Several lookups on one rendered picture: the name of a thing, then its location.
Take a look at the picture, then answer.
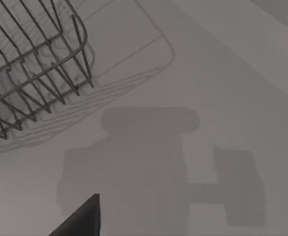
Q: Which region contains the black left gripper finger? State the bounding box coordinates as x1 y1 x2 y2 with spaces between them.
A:
48 193 102 236

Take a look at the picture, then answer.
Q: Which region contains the grey wire dish rack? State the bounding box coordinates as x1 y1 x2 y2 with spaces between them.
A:
0 0 95 149

